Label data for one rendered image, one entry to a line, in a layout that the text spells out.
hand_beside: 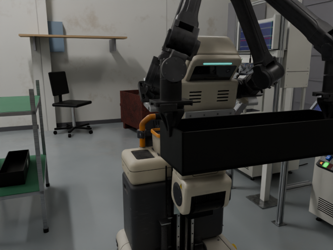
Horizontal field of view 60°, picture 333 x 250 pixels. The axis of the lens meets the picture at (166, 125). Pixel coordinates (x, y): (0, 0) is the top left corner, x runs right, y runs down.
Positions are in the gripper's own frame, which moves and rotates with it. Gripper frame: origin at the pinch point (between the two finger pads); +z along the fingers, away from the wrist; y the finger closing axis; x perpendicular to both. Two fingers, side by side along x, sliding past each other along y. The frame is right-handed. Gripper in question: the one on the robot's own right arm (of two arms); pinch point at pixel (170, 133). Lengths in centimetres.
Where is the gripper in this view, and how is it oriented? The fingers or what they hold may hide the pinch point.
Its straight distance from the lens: 78.0
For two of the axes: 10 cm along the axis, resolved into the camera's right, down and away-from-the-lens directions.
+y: 9.4, -0.7, 3.3
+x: -3.4, -2.0, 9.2
